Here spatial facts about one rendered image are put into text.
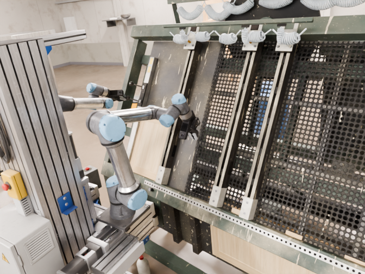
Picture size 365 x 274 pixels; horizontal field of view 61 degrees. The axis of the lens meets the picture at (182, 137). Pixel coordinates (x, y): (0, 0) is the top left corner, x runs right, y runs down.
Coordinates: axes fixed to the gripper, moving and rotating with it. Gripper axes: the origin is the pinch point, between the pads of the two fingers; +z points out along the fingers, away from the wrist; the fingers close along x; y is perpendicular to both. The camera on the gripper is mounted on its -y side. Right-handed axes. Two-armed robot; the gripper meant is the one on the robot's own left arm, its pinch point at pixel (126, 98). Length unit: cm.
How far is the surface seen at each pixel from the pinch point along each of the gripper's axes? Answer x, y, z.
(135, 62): -35.7, 0.7, 10.1
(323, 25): -6, -153, 3
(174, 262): 133, -12, 42
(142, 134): 30.0, -7.2, 10.4
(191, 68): -10, -62, 6
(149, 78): -15.2, -17.4, 8.9
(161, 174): 64, -32, 5
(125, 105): 0.7, 13.9, 11.3
